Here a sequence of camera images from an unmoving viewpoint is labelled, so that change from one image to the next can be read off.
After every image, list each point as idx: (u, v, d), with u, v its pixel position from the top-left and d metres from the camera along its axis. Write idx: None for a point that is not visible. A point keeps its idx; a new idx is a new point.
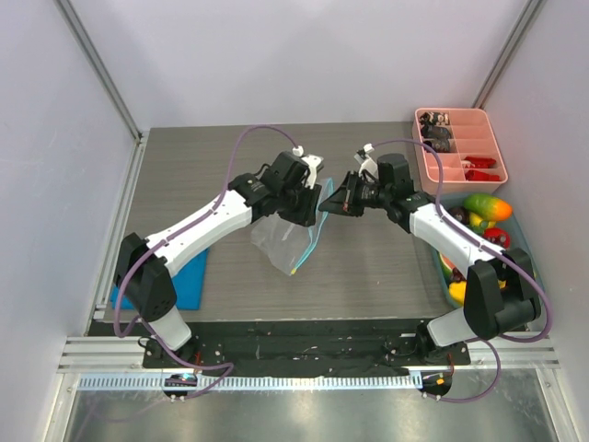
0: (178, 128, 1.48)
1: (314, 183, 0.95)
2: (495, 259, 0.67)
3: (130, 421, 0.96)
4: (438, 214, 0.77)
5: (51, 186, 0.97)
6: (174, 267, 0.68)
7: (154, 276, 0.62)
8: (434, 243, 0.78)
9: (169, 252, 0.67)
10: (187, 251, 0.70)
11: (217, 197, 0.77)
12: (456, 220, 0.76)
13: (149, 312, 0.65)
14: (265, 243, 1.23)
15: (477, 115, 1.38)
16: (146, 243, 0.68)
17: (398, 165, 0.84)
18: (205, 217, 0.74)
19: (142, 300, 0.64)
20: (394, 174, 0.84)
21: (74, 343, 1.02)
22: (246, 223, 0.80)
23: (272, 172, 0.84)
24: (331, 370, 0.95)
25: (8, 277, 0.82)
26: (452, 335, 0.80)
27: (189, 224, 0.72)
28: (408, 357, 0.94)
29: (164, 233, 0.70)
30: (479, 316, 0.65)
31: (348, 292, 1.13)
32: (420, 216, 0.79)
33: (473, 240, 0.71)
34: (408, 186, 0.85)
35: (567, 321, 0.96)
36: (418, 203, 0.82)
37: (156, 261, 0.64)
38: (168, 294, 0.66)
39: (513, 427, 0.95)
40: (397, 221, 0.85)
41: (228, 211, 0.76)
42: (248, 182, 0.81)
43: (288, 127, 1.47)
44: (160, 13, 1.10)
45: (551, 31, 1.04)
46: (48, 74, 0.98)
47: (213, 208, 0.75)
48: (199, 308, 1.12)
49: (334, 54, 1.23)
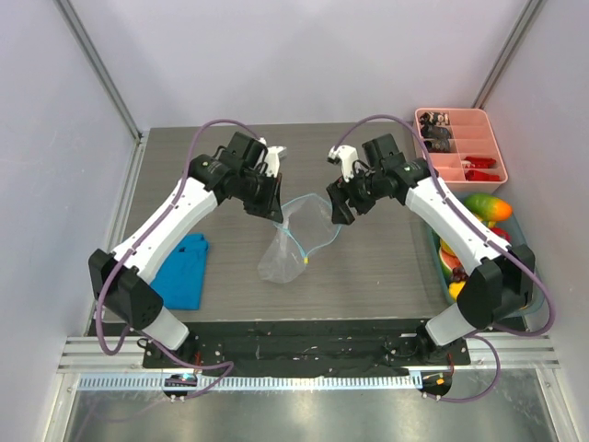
0: (179, 129, 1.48)
1: (278, 172, 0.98)
2: (500, 255, 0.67)
3: (130, 421, 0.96)
4: (440, 193, 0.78)
5: (51, 185, 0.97)
6: (148, 274, 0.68)
7: (130, 290, 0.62)
8: (432, 222, 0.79)
9: (140, 260, 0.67)
10: (157, 254, 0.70)
11: (177, 189, 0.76)
12: (458, 202, 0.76)
13: (139, 322, 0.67)
14: (277, 272, 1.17)
15: (477, 115, 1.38)
16: (113, 257, 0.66)
17: (381, 140, 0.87)
18: (167, 214, 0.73)
19: (127, 312, 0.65)
20: (380, 148, 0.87)
21: (74, 343, 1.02)
22: (213, 206, 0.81)
23: (230, 152, 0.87)
24: (331, 370, 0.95)
25: (8, 276, 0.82)
26: (453, 335, 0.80)
27: (151, 226, 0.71)
28: (408, 357, 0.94)
29: (130, 241, 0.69)
30: (476, 308, 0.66)
31: (348, 293, 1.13)
32: (419, 193, 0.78)
33: (479, 235, 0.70)
34: (397, 158, 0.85)
35: (568, 321, 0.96)
36: (415, 173, 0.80)
37: (128, 273, 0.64)
38: (151, 299, 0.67)
39: (513, 427, 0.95)
40: (392, 191, 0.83)
41: (190, 203, 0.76)
42: (203, 164, 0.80)
43: (289, 127, 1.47)
44: (160, 13, 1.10)
45: (550, 31, 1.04)
46: (48, 72, 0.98)
47: (173, 203, 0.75)
48: (199, 308, 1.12)
49: (334, 55, 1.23)
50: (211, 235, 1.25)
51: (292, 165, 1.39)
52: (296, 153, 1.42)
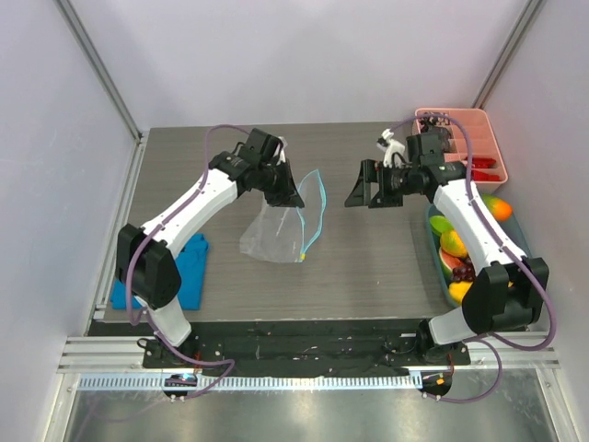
0: (178, 128, 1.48)
1: (284, 157, 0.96)
2: (513, 263, 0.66)
3: (130, 421, 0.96)
4: (468, 196, 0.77)
5: (50, 185, 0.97)
6: (174, 250, 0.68)
7: (157, 261, 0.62)
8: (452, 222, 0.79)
9: (167, 235, 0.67)
10: (184, 233, 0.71)
11: (202, 177, 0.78)
12: (485, 206, 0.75)
13: (157, 299, 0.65)
14: (257, 249, 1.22)
15: (477, 115, 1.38)
16: (144, 231, 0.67)
17: (425, 135, 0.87)
18: (194, 198, 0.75)
19: (149, 286, 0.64)
20: (422, 144, 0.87)
21: (74, 343, 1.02)
22: (233, 198, 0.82)
23: (248, 148, 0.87)
24: (331, 370, 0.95)
25: (7, 277, 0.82)
26: (453, 336, 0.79)
27: (179, 207, 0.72)
28: (408, 357, 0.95)
29: (158, 218, 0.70)
30: (476, 310, 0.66)
31: (348, 292, 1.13)
32: (447, 191, 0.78)
33: (496, 239, 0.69)
34: (437, 157, 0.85)
35: (568, 321, 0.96)
36: (451, 175, 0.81)
37: (157, 246, 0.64)
38: (173, 276, 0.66)
39: (513, 427, 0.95)
40: (422, 188, 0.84)
41: (214, 189, 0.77)
42: (227, 159, 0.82)
43: (288, 127, 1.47)
44: (160, 12, 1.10)
45: (551, 31, 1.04)
46: (48, 72, 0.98)
47: (200, 188, 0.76)
48: (199, 308, 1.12)
49: (334, 55, 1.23)
50: (211, 235, 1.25)
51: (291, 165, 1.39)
52: (295, 153, 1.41)
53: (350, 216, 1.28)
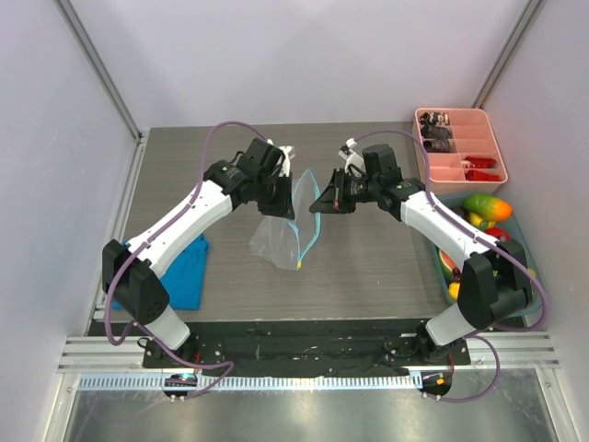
0: (178, 128, 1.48)
1: (289, 172, 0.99)
2: (490, 250, 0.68)
3: (130, 421, 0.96)
4: (431, 203, 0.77)
5: (51, 185, 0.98)
6: (158, 269, 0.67)
7: (141, 280, 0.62)
8: (424, 231, 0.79)
9: (153, 254, 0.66)
10: (170, 251, 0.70)
11: (194, 190, 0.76)
12: (448, 208, 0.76)
13: (143, 315, 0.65)
14: (267, 250, 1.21)
15: (477, 115, 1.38)
16: (128, 248, 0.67)
17: (382, 154, 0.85)
18: (184, 213, 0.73)
19: (133, 304, 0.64)
20: (381, 162, 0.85)
21: (74, 343, 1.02)
22: (226, 211, 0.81)
23: (248, 158, 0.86)
24: (331, 370, 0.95)
25: (8, 277, 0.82)
26: (453, 333, 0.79)
27: (167, 224, 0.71)
28: (408, 357, 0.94)
29: (144, 235, 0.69)
30: (473, 306, 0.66)
31: (348, 292, 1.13)
32: (410, 205, 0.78)
33: (467, 232, 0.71)
34: (395, 173, 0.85)
35: (567, 320, 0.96)
36: (409, 190, 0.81)
37: (142, 265, 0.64)
38: (158, 295, 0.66)
39: (513, 427, 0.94)
40: (387, 209, 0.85)
41: (207, 203, 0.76)
42: (223, 169, 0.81)
43: (287, 127, 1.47)
44: (159, 12, 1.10)
45: (550, 31, 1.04)
46: (48, 73, 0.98)
47: (190, 203, 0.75)
48: (199, 308, 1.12)
49: (333, 55, 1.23)
50: (211, 235, 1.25)
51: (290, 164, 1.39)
52: (296, 153, 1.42)
53: (349, 216, 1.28)
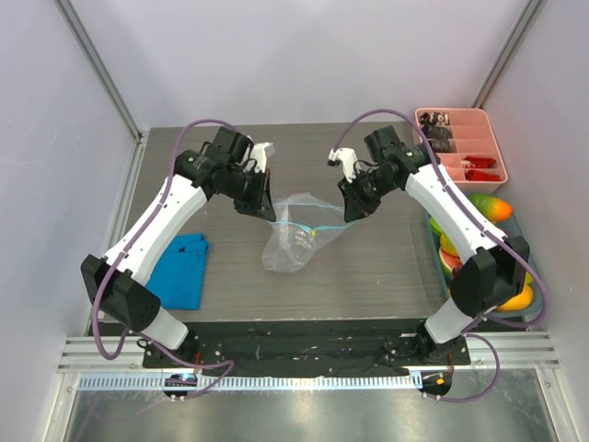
0: (178, 128, 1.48)
1: (265, 168, 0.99)
2: (496, 246, 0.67)
3: (130, 421, 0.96)
4: (441, 181, 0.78)
5: (51, 185, 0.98)
6: (142, 276, 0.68)
7: (125, 293, 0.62)
8: (429, 208, 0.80)
9: (132, 262, 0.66)
10: (149, 254, 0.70)
11: (163, 187, 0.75)
12: (458, 191, 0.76)
13: (135, 322, 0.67)
14: (281, 258, 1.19)
15: (477, 115, 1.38)
16: (106, 261, 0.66)
17: (382, 131, 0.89)
18: (156, 214, 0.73)
19: (124, 315, 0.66)
20: (382, 137, 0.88)
21: (74, 343, 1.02)
22: (202, 202, 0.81)
23: (215, 148, 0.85)
24: (331, 370, 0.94)
25: (8, 277, 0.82)
26: (452, 331, 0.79)
27: (141, 227, 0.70)
28: (408, 357, 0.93)
29: (121, 245, 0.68)
30: (467, 294, 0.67)
31: (349, 292, 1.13)
32: (420, 180, 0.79)
33: (477, 224, 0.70)
34: (399, 145, 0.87)
35: (567, 320, 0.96)
36: (415, 155, 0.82)
37: (121, 275, 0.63)
38: (146, 300, 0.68)
39: (513, 427, 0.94)
40: (394, 175, 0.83)
41: (179, 199, 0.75)
42: (190, 160, 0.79)
43: (288, 127, 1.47)
44: (159, 12, 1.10)
45: (550, 31, 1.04)
46: (48, 72, 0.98)
47: (161, 201, 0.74)
48: (199, 308, 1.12)
49: (334, 55, 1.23)
50: (211, 235, 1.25)
51: (290, 165, 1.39)
52: (296, 153, 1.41)
53: None
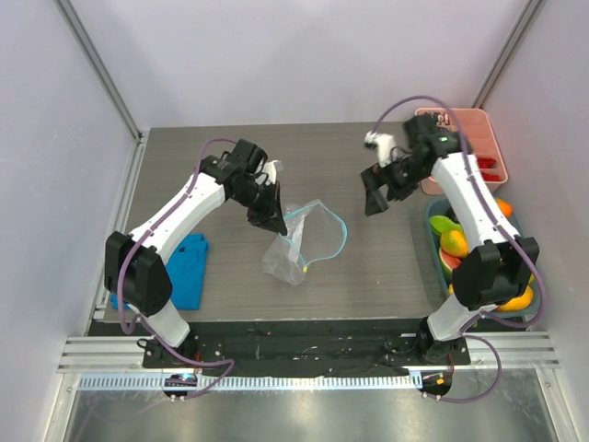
0: (177, 128, 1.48)
1: (275, 182, 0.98)
2: (506, 242, 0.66)
3: (130, 421, 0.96)
4: (467, 171, 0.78)
5: (51, 185, 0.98)
6: (162, 257, 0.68)
7: (147, 267, 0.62)
8: (451, 198, 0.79)
9: (156, 241, 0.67)
10: (171, 239, 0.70)
11: (190, 180, 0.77)
12: (482, 183, 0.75)
13: (149, 305, 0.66)
14: (279, 268, 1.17)
15: (477, 115, 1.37)
16: (132, 238, 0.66)
17: (421, 118, 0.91)
18: (181, 203, 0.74)
19: (140, 296, 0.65)
20: (420, 122, 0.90)
21: (74, 343, 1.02)
22: (220, 202, 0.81)
23: (234, 157, 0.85)
24: (331, 370, 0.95)
25: (8, 277, 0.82)
26: (450, 329, 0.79)
27: (166, 214, 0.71)
28: (408, 357, 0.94)
29: (147, 224, 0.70)
30: (467, 284, 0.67)
31: (348, 292, 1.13)
32: (449, 168, 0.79)
33: (490, 216, 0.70)
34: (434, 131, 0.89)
35: (568, 320, 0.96)
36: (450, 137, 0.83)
37: (147, 251, 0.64)
38: (163, 283, 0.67)
39: (513, 427, 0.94)
40: (425, 156, 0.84)
41: (202, 192, 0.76)
42: (213, 163, 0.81)
43: (287, 127, 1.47)
44: (158, 12, 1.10)
45: (550, 31, 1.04)
46: (48, 72, 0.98)
47: (188, 192, 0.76)
48: (199, 308, 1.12)
49: (333, 55, 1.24)
50: (211, 235, 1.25)
51: (290, 164, 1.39)
52: (295, 153, 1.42)
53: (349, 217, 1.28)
